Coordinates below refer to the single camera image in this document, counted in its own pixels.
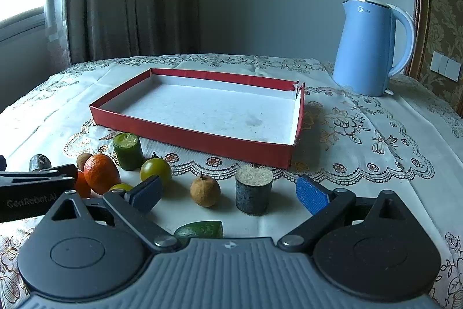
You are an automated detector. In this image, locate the wooden headboard frame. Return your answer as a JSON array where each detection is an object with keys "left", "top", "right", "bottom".
[{"left": 405, "top": 0, "right": 431, "bottom": 80}]

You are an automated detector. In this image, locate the green cucumber cylinder piece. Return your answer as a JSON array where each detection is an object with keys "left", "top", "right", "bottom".
[{"left": 112, "top": 133, "right": 144, "bottom": 171}]

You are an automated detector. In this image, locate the light blue electric kettle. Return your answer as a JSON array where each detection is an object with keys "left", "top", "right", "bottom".
[{"left": 333, "top": 0, "right": 415, "bottom": 97}]

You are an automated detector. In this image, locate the red shallow cardboard tray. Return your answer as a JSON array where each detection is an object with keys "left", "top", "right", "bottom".
[{"left": 89, "top": 68, "right": 304, "bottom": 169}]

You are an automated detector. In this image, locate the orange mandarin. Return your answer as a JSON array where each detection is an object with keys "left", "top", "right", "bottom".
[
  {"left": 83, "top": 154, "right": 121, "bottom": 195},
  {"left": 75, "top": 170, "right": 91, "bottom": 198}
]

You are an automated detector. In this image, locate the brown kiwi fruit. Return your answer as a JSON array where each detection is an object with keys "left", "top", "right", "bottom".
[{"left": 76, "top": 152, "right": 93, "bottom": 171}]

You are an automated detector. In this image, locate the green tomato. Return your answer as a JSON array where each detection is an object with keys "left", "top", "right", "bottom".
[
  {"left": 109, "top": 183, "right": 133, "bottom": 192},
  {"left": 140, "top": 153, "right": 172, "bottom": 188}
]

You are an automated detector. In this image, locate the white wall switch panel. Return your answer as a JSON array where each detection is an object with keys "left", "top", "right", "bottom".
[{"left": 430, "top": 51, "right": 462, "bottom": 82}]

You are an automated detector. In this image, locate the green avocado half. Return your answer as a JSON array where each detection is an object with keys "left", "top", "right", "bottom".
[{"left": 173, "top": 220, "right": 223, "bottom": 245}]

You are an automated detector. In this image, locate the tan longan fruit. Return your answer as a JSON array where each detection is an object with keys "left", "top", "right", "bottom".
[{"left": 190, "top": 173, "right": 221, "bottom": 208}]

